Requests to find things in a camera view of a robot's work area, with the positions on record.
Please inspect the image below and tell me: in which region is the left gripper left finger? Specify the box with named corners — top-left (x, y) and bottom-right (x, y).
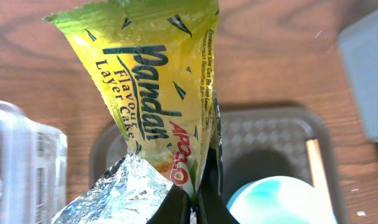
top-left (147, 185), bottom-right (191, 224)

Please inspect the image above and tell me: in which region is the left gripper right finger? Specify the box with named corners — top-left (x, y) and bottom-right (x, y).
top-left (196, 148), bottom-right (238, 224)

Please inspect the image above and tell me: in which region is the yellow green snack wrapper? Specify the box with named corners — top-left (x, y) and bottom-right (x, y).
top-left (45, 0), bottom-right (221, 223)

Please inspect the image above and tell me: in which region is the grey dishwasher rack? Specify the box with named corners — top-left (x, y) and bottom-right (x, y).
top-left (338, 9), bottom-right (378, 142)

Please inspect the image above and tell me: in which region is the light blue cup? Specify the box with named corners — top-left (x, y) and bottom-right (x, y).
top-left (227, 176), bottom-right (338, 224)

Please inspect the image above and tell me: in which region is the brown serving tray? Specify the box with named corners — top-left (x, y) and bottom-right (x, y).
top-left (88, 104), bottom-right (351, 224)

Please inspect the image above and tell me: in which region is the wooden chopstick left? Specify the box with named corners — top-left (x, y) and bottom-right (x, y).
top-left (306, 139), bottom-right (333, 207)

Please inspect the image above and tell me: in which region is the clear plastic bin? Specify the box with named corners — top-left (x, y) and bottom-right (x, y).
top-left (0, 100), bottom-right (68, 223)

